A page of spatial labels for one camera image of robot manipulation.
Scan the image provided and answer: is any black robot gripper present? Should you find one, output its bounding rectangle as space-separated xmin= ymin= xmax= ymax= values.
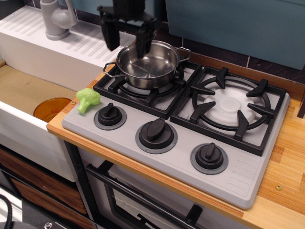
xmin=97 ymin=0 xmax=157 ymax=59

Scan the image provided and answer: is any stainless steel pot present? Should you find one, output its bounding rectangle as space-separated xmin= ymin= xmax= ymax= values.
xmin=103 ymin=40 xmax=193 ymax=90

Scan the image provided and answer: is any black left stove knob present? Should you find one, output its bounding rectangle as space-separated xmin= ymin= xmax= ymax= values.
xmin=94 ymin=103 xmax=127 ymax=131

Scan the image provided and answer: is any black stove knob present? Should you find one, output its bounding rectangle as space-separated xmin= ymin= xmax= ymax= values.
xmin=135 ymin=118 xmax=178 ymax=154
xmin=94 ymin=103 xmax=127 ymax=131
xmin=190 ymin=143 xmax=229 ymax=175

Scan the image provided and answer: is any black middle stove knob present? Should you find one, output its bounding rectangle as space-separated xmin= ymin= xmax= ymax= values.
xmin=135 ymin=118 xmax=178 ymax=154

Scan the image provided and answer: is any grey toy stove top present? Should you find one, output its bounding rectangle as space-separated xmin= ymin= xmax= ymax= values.
xmin=61 ymin=44 xmax=291 ymax=210

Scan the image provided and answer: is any black right stove knob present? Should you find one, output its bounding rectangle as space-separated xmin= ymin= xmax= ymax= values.
xmin=190 ymin=143 xmax=229 ymax=175

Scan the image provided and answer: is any grey toy faucet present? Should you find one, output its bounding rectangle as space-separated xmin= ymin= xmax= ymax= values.
xmin=40 ymin=0 xmax=77 ymax=41

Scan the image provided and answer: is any green plastic broccoli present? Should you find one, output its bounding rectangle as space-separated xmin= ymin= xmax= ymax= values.
xmin=76 ymin=88 xmax=101 ymax=114

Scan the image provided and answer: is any black left burner grate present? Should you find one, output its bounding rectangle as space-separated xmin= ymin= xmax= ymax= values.
xmin=93 ymin=60 xmax=201 ymax=119

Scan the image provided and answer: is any black burner grate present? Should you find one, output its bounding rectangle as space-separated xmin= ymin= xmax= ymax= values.
xmin=171 ymin=66 xmax=288 ymax=156
xmin=93 ymin=60 xmax=201 ymax=119

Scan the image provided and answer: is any white toy sink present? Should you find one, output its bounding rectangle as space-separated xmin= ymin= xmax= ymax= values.
xmin=0 ymin=5 xmax=138 ymax=182

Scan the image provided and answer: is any orange sink drain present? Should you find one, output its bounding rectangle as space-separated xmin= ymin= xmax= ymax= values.
xmin=33 ymin=97 xmax=71 ymax=123

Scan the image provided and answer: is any black right burner grate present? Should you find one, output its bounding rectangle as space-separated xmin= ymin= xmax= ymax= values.
xmin=171 ymin=66 xmax=288 ymax=156

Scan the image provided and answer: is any toy oven door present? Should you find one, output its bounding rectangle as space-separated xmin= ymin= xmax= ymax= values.
xmin=81 ymin=152 xmax=245 ymax=229

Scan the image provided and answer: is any wooden drawer front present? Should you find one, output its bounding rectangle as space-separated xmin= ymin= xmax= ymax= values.
xmin=0 ymin=146 xmax=94 ymax=229

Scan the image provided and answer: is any black oven door handle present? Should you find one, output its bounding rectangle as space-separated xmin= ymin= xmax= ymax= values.
xmin=85 ymin=161 xmax=203 ymax=229

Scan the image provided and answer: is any black braided cable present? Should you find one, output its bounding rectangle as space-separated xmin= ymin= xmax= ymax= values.
xmin=0 ymin=193 xmax=13 ymax=229

